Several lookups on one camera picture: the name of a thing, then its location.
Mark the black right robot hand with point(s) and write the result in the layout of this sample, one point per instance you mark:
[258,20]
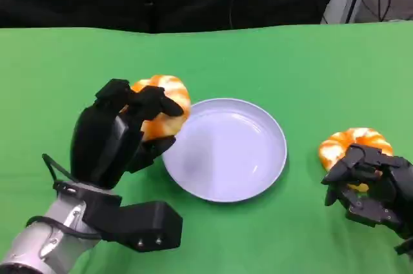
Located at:
[395,190]

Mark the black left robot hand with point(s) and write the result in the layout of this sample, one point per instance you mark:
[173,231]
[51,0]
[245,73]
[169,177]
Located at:
[93,145]

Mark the orange and white bread roll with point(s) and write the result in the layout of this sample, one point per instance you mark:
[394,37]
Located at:
[175,93]
[338,143]

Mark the lilac plate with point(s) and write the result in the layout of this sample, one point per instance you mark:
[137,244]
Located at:
[226,154]

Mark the green table cloth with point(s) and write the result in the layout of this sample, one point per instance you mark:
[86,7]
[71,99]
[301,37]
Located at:
[206,58]

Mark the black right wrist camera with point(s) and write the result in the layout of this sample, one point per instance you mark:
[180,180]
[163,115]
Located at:
[406,248]

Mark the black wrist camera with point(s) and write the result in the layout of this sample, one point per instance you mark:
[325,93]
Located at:
[145,222]
[406,248]

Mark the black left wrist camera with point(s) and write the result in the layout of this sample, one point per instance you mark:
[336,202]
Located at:
[145,222]

